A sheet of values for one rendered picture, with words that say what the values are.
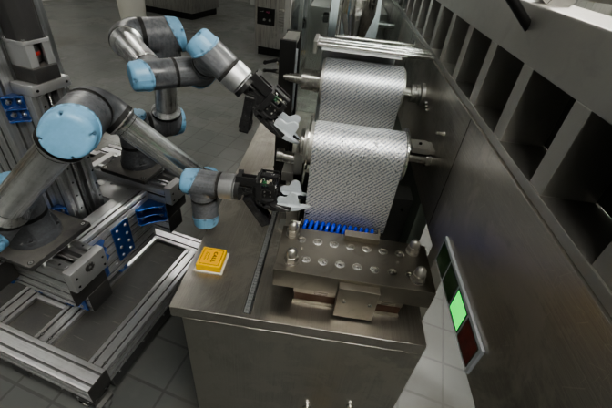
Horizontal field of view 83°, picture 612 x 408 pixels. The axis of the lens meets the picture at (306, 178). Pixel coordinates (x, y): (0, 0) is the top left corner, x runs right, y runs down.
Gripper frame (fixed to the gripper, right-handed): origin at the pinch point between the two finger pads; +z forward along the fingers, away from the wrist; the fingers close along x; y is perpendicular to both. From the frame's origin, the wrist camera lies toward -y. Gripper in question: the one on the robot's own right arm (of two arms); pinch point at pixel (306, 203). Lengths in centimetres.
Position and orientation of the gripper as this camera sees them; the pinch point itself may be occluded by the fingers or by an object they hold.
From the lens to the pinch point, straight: 98.5
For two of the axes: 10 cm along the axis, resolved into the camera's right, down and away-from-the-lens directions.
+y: 1.0, -8.2, -5.7
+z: 9.9, 1.4, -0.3
